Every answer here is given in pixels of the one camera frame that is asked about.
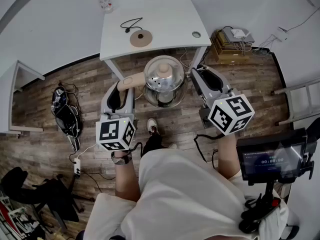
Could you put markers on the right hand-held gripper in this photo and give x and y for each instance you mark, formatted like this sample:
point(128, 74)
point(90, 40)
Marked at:
point(230, 114)

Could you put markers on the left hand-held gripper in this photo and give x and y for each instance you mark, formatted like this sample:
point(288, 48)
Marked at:
point(115, 134)

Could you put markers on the round wooden coaster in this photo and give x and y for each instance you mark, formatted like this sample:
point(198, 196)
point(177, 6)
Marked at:
point(145, 40)

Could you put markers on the person's left forearm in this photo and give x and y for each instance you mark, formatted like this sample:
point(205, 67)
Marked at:
point(126, 179)

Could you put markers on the person's right forearm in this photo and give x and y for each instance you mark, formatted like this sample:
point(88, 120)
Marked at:
point(228, 156)

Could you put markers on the stack of brown boxes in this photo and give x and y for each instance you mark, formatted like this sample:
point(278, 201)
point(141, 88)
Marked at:
point(225, 51)

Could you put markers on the white sneaker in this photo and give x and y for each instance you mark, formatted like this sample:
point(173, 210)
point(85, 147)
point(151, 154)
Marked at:
point(173, 146)
point(152, 126)

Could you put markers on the person's black trouser leg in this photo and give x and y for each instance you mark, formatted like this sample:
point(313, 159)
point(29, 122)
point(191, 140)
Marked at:
point(152, 144)

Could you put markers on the flat grey device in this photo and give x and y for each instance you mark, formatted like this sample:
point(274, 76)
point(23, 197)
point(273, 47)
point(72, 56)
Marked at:
point(250, 39)

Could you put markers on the metal ladder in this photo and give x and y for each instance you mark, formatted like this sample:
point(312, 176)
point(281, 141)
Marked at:
point(300, 101)

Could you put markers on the black monitor screen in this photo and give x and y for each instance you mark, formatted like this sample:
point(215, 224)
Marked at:
point(270, 159)

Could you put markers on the clear plastic bottle red cap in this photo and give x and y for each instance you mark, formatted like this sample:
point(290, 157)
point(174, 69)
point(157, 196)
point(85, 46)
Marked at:
point(105, 1)

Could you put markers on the white side table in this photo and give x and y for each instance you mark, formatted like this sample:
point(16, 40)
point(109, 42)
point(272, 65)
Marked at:
point(5, 96)

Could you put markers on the black office chair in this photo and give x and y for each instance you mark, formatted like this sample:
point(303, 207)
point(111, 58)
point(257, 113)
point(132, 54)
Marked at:
point(55, 196)

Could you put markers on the person's white shirt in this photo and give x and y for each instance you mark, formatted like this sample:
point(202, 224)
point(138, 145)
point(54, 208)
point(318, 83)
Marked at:
point(187, 196)

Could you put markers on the pile of assorted clutter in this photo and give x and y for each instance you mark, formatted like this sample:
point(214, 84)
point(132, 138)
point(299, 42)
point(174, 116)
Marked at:
point(15, 219)

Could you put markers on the black chest rig mount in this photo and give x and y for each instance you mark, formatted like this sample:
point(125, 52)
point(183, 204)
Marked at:
point(268, 196)

